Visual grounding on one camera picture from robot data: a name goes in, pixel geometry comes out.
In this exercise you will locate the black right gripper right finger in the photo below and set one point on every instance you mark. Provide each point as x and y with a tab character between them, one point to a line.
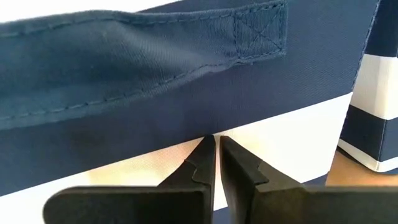
295	205

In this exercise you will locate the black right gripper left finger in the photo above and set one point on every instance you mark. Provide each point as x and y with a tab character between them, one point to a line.
140	205

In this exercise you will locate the navy white striped fabric bin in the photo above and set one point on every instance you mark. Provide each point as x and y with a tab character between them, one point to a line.
280	81
373	87

